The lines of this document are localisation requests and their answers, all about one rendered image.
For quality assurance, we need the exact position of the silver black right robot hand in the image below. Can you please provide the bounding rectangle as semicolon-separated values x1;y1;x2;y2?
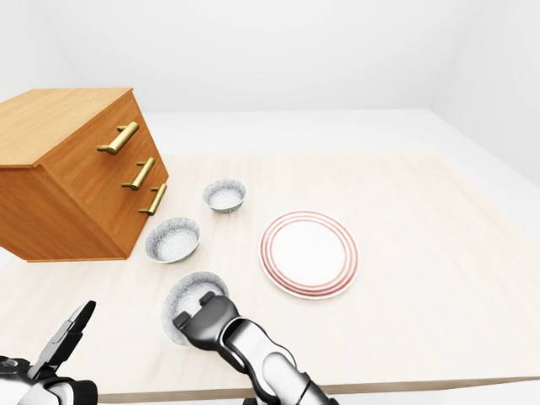
171;290;241;351

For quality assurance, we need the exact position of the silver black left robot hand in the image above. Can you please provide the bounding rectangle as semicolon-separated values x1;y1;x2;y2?
0;300;100;405

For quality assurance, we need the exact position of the grey patterned bowl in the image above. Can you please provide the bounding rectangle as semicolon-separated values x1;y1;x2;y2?
161;271;230;348
144;216;202;265
202;178;247;214

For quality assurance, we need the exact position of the white plate with red rings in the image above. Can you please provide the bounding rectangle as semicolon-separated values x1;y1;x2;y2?
258;210;360;300

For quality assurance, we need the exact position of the wooden cabinet drawer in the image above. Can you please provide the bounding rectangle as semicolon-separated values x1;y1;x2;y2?
69;125;162;235
33;89;150;204
100;151;170;260

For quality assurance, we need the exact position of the wooden cabinet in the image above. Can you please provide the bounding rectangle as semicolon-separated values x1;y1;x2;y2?
0;87;170;263

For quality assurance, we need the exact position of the brass drawer handle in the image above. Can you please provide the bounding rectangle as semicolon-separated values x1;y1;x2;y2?
138;183;168;217
121;156;156;192
96;121;140;156

